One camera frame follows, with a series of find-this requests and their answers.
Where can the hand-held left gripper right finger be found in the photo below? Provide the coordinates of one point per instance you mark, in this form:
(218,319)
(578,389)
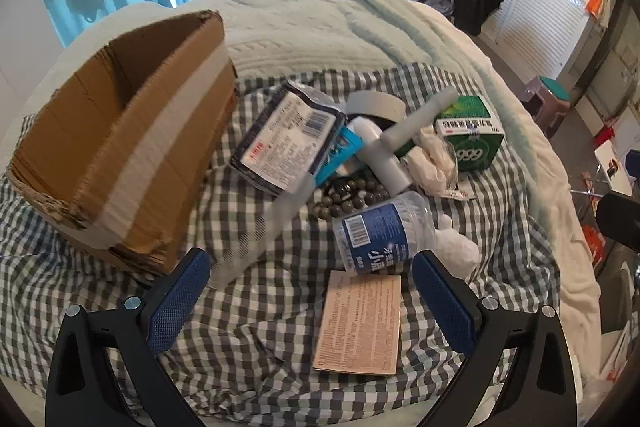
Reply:
(440,302)

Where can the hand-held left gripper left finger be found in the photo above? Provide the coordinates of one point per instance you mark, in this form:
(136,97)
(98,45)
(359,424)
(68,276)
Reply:
(177,302)

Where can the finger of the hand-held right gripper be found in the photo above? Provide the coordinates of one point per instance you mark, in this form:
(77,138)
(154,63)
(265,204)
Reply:
(620,222)

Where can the plastic bottle with blue label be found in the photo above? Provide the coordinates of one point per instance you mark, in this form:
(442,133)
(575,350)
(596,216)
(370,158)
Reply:
(375,232)

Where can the brown cardboard box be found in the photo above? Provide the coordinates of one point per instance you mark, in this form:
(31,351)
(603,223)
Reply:
(150,157)

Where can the blue blister pack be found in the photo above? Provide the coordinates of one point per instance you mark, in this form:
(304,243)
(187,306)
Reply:
(340,149)

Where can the white crumpled tissue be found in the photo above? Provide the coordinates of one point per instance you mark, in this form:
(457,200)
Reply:
(457,247)

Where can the small white table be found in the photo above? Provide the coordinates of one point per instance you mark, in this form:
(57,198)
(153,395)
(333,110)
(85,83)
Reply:
(612,164)

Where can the beige printed leaflet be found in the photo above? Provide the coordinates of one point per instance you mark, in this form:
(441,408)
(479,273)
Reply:
(357,322)

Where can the grey checkered cloth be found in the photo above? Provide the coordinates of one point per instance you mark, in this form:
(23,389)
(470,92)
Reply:
(260,332)

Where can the small red container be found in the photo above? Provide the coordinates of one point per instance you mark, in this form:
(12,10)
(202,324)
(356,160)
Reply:
(606,133)

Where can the clear plastic comb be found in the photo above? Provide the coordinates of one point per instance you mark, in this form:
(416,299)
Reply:
(250,242)

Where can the purple stool with teal top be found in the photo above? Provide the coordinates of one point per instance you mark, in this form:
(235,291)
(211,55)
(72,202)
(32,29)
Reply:
(547,99)

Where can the white lint roller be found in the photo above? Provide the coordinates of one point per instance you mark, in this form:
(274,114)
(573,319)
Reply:
(390,157)

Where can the green medicine box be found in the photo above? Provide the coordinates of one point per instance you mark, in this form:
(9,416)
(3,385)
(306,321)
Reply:
(470,142)

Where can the dark packet with white label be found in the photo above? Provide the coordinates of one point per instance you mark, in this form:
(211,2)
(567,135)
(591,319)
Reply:
(280,142)

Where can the grey tape roll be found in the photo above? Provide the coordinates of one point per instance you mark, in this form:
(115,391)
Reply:
(370,104)

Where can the orange plastic bag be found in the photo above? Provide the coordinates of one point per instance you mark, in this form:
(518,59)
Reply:
(597,2)

